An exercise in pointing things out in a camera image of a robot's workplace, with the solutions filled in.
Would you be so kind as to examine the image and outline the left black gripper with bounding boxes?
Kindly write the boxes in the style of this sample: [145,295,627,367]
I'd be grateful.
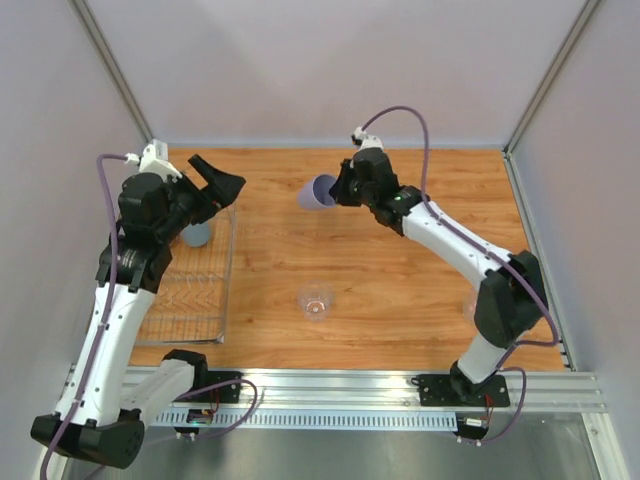
[157,155,246,242]

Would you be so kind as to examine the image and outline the purple plastic cup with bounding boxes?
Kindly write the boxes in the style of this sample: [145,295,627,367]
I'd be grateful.
[297,174,336,211]

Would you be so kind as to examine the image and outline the blue plastic cup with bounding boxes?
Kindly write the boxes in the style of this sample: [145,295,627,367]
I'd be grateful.
[180,222,212,248]

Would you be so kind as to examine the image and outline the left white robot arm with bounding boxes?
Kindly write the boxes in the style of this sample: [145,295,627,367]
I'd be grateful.
[30,155,246,478]

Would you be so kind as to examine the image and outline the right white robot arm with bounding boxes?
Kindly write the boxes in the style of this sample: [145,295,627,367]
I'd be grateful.
[329,148,548,405]

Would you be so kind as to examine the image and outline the clear glass cup centre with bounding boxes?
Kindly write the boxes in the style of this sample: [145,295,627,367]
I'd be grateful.
[297,281,334,321]

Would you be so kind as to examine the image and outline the clear glass cup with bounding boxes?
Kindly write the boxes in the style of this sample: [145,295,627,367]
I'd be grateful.
[297,281,334,321]
[462,293,477,323]

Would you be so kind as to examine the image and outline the clear glass cup right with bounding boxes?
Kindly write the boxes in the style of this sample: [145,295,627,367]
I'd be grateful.
[462,293,477,323]

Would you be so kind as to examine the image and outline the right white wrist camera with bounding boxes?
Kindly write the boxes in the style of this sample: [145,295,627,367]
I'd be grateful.
[351,126,384,151]

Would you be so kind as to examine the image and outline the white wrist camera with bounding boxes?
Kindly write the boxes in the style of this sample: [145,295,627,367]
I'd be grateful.
[125,139,182,182]
[351,126,384,151]

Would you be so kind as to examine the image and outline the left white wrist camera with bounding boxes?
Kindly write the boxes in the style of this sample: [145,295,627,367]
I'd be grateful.
[125,139,182,182]

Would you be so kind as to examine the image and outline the wire dish rack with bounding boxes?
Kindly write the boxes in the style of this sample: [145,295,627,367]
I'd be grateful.
[136,206,236,346]

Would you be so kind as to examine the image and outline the left aluminium frame post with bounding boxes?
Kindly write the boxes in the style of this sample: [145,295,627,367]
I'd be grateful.
[68,0,154,143]

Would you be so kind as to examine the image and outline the aluminium frame post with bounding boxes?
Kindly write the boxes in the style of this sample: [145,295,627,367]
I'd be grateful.
[68,0,154,143]
[504,0,606,151]

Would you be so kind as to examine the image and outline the right aluminium frame post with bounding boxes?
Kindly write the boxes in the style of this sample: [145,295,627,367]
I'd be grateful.
[504,0,606,151]

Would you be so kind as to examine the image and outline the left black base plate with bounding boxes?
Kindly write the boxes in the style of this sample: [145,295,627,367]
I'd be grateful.
[177,370,243,406]

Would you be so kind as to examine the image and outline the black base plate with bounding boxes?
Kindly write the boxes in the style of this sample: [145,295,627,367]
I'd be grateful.
[410,373,511,407]
[177,370,243,406]

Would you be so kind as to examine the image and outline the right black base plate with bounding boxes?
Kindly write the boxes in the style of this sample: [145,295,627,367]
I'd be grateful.
[410,373,511,407]

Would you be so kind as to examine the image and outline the slotted cable duct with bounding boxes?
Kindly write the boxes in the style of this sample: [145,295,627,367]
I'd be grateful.
[152,407,458,432]

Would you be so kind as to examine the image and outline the aluminium front rail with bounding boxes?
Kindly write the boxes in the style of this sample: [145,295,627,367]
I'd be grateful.
[64,364,606,414]

